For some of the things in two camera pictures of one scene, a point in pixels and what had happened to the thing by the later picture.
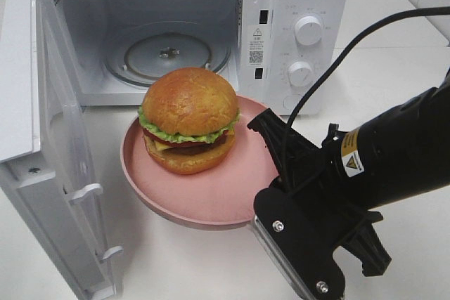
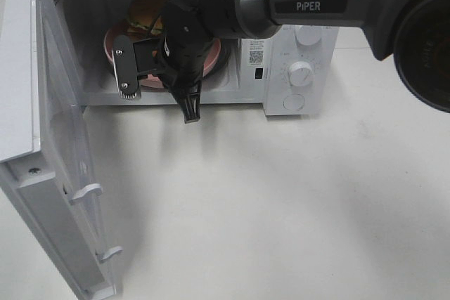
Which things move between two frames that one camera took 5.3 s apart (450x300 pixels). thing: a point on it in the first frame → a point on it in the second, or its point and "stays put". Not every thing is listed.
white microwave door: (45, 156) stays put
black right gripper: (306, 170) → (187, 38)
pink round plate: (221, 199) → (156, 80)
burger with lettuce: (188, 117) → (143, 10)
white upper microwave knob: (308, 30) stays put
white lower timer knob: (300, 74) stays put
